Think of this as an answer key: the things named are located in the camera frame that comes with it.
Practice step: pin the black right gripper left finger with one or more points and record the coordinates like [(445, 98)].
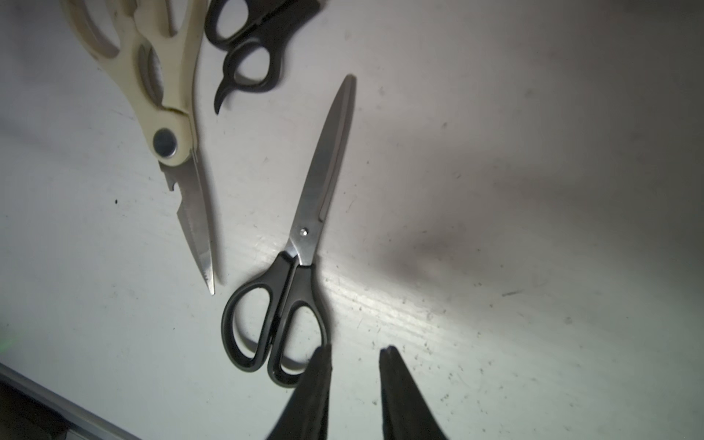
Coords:
[(305, 416)]

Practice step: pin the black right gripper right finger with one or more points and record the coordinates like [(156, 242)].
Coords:
[(405, 413)]

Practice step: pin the large black scissors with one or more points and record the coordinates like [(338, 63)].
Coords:
[(290, 282)]

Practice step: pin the small black scissors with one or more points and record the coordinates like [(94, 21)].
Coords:
[(269, 25)]

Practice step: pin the cream kitchen shears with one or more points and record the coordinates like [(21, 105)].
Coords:
[(154, 68)]

